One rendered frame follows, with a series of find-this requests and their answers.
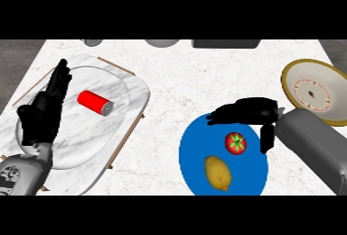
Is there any grey rounded object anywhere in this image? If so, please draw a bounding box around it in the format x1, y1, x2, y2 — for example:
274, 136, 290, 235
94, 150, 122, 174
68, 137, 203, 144
144, 39, 182, 49

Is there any white bowl with yellow rim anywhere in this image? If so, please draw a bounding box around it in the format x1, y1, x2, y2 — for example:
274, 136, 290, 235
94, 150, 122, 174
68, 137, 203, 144
281, 58, 347, 127

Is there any small grey round object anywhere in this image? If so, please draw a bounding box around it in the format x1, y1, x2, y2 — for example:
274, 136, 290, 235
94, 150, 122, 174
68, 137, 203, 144
80, 39, 105, 48

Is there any clear glass bowl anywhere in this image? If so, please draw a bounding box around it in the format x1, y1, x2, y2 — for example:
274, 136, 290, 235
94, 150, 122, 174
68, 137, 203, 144
15, 65, 132, 171

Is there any white marble tray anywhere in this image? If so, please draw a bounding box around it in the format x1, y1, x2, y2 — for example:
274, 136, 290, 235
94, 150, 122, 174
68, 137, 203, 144
0, 54, 153, 196

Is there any red can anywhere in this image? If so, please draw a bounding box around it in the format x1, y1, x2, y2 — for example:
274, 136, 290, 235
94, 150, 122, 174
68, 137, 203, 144
76, 89, 116, 118

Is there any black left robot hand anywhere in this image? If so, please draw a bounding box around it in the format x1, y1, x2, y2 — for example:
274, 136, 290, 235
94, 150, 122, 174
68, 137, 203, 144
17, 58, 74, 147

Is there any red tomato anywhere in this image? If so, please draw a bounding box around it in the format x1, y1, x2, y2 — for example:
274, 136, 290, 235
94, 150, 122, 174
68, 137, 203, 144
223, 131, 249, 156

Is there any blue plate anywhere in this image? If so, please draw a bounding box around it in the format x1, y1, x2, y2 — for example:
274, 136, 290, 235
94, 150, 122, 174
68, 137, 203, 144
178, 112, 271, 196

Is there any dark grey rectangular appliance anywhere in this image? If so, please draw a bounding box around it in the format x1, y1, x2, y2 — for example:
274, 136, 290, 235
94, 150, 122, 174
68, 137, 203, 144
191, 39, 262, 50

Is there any yellow lemon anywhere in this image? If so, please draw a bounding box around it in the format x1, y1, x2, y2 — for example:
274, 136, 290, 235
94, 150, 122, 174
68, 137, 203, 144
204, 155, 234, 193

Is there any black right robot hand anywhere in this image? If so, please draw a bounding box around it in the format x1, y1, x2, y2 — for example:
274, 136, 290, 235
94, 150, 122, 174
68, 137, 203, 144
206, 96, 283, 155

